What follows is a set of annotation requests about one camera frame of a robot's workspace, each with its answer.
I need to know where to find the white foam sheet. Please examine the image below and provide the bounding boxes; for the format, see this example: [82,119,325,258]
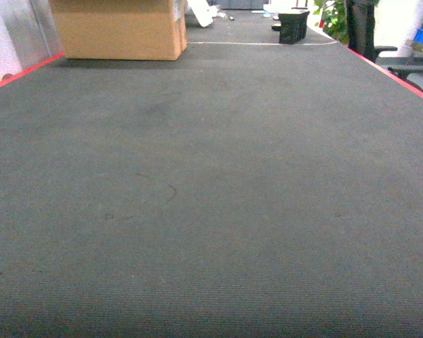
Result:
[186,0,227,27]

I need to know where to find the black plastic crate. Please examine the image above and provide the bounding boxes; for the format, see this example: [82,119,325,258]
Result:
[271,10,309,44]

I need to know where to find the green potted plant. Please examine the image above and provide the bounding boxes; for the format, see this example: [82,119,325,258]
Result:
[313,0,348,45]

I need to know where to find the black office chair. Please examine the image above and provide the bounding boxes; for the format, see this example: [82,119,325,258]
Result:
[345,0,423,82]

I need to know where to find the large cardboard box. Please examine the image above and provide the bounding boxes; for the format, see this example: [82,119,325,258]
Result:
[49,0,187,61]

